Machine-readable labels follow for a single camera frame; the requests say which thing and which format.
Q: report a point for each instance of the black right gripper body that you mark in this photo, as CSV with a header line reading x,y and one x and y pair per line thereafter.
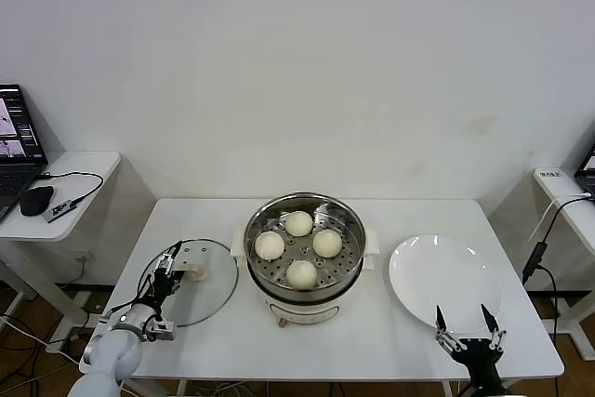
x,y
481,364

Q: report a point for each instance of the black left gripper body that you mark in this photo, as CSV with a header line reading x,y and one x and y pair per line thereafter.
x,y
162,287

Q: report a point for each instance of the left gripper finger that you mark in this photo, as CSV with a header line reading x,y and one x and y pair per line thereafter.
x,y
176,283
168,261

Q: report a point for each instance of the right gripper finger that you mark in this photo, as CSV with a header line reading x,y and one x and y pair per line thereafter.
x,y
441,329
493,334

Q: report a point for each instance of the white steamed baozi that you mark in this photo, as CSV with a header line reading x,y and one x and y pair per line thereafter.
x,y
302,274
298,223
269,246
327,244

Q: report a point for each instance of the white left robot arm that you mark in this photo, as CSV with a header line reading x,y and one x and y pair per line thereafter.
x,y
111,355

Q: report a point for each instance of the stainless steel steamer basket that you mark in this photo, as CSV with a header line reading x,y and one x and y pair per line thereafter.
x,y
334,271

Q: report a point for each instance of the white round plate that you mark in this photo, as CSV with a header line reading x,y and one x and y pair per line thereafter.
x,y
441,276

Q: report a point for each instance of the white side table rounded corners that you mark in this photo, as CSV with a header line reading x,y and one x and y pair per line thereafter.
x,y
93,164

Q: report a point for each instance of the cream electric cooker base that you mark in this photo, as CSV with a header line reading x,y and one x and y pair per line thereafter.
x,y
307,311

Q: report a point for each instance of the black computer mouse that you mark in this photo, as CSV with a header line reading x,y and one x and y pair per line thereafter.
x,y
36,200

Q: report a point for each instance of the white side table square corners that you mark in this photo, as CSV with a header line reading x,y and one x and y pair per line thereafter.
x,y
564,188

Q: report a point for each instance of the white box with black text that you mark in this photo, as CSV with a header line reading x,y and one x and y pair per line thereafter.
x,y
551,174

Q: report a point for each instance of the black laptop with lit screen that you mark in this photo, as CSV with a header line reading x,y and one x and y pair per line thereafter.
x,y
14,178

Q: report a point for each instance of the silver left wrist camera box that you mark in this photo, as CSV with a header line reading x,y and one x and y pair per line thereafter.
x,y
162,331

